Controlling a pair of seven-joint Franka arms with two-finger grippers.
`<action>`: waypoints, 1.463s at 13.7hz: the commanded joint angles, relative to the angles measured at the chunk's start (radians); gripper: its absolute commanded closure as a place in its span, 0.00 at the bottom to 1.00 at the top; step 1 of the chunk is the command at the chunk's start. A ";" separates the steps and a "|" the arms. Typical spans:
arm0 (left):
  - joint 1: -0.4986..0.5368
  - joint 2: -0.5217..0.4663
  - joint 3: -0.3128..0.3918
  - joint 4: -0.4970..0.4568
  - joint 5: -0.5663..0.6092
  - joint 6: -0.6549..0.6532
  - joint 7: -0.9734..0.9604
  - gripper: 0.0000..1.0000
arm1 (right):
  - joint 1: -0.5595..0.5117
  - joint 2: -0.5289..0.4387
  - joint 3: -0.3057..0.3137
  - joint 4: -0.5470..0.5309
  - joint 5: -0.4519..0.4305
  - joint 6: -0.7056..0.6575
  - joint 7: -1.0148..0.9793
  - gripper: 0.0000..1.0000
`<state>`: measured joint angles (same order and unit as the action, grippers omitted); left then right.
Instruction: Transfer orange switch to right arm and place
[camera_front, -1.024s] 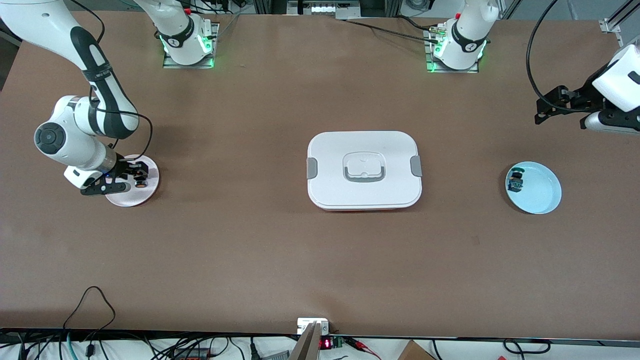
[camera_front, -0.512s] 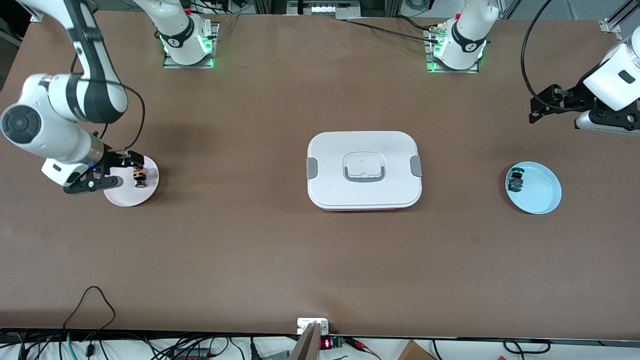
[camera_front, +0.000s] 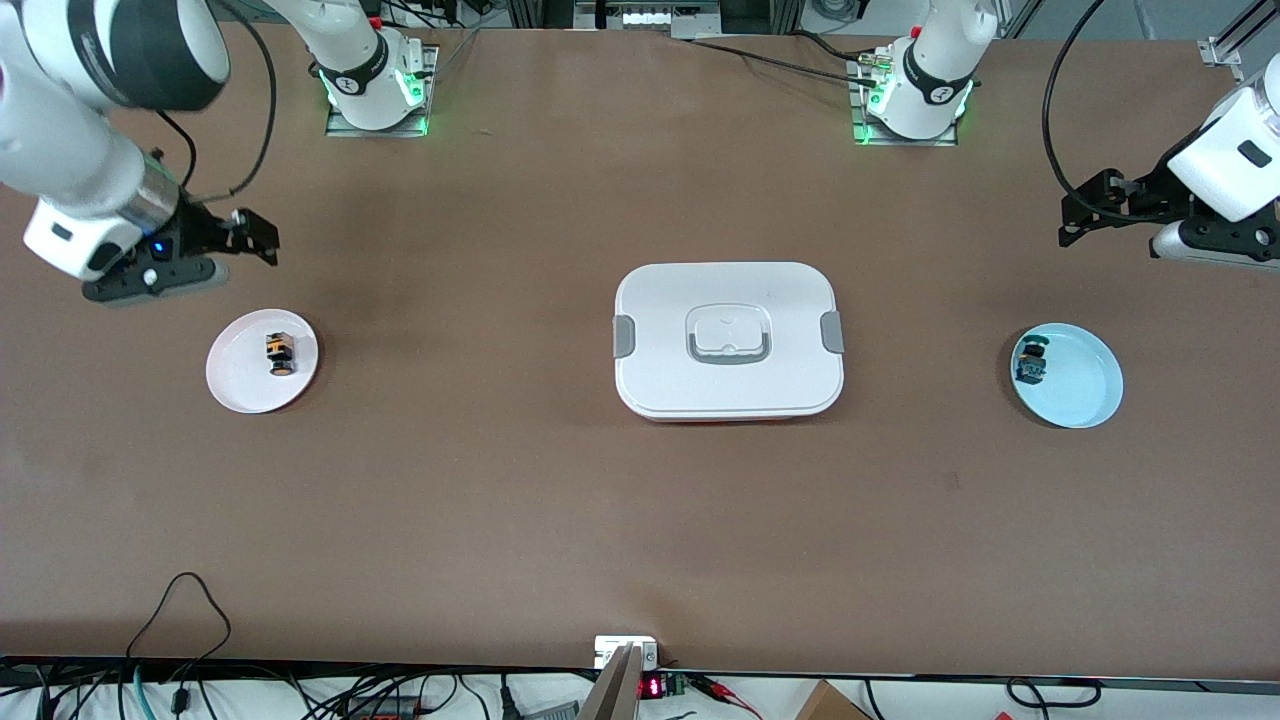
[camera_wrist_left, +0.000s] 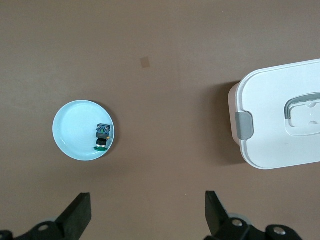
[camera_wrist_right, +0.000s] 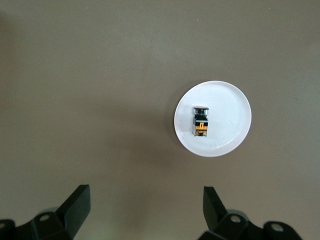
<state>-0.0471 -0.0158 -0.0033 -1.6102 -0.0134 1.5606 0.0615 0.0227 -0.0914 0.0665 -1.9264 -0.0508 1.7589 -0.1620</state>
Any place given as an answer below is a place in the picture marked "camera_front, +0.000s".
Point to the aluminium frame with white label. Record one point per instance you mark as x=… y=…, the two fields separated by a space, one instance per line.
x=645 y=15

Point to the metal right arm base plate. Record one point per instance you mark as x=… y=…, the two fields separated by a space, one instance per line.
x=345 y=128

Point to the white lunch box with lid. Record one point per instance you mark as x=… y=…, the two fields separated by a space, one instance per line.
x=728 y=300

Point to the pale pink round plate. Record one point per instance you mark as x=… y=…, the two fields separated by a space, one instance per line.
x=240 y=380

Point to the aluminium profile corner bracket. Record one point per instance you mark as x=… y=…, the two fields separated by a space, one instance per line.
x=1225 y=50

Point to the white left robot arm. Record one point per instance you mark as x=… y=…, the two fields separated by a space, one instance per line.
x=1235 y=160

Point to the red digit display module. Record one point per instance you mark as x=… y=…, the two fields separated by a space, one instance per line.
x=652 y=687

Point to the light blue round plate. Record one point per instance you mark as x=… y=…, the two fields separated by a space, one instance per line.
x=1080 y=380

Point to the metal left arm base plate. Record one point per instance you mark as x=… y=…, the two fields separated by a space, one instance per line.
x=870 y=138

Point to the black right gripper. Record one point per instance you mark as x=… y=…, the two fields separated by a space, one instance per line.
x=201 y=232

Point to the blue black push-button switch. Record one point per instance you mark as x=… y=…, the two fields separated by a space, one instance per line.
x=1031 y=365

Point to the brown cardboard box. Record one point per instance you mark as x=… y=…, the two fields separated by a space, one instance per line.
x=828 y=705

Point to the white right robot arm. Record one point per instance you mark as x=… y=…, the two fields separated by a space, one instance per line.
x=60 y=140

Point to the small white box with button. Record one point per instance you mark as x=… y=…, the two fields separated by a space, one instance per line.
x=612 y=648

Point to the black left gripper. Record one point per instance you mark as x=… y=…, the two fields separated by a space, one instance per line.
x=1148 y=199

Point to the grey slanted bar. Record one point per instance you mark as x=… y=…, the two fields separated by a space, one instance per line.
x=612 y=690

